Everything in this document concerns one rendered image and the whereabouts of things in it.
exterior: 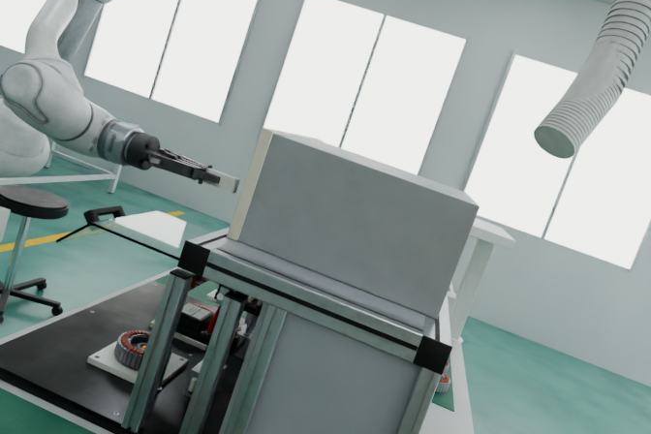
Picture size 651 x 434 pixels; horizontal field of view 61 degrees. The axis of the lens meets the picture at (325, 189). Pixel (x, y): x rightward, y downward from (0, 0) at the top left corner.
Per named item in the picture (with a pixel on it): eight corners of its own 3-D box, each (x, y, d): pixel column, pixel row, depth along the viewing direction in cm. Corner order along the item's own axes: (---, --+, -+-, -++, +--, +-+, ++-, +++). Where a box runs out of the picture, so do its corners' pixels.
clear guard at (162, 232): (54, 242, 100) (64, 210, 99) (127, 227, 123) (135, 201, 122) (218, 310, 94) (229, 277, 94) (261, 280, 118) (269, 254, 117)
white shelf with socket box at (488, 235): (367, 328, 191) (413, 203, 186) (378, 301, 228) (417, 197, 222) (466, 368, 185) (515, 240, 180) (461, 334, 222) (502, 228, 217)
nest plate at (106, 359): (86, 361, 109) (88, 356, 109) (128, 338, 124) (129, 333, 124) (153, 392, 107) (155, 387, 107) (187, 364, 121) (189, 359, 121)
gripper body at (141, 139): (140, 165, 122) (177, 178, 120) (118, 165, 113) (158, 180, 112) (150, 132, 121) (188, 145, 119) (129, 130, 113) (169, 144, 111)
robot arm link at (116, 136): (93, 160, 114) (117, 169, 113) (105, 117, 113) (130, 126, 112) (117, 160, 123) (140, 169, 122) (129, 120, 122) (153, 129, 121)
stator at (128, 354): (104, 359, 110) (108, 343, 109) (126, 339, 121) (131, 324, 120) (157, 379, 110) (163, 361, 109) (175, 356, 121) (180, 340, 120)
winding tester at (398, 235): (226, 237, 99) (262, 127, 96) (289, 214, 141) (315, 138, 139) (437, 320, 92) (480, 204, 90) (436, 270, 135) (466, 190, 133)
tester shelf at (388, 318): (176, 266, 89) (185, 239, 88) (287, 222, 156) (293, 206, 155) (442, 375, 82) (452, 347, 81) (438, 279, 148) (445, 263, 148)
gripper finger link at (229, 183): (208, 168, 114) (206, 168, 113) (238, 179, 113) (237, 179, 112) (203, 181, 114) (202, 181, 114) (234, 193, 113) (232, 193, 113)
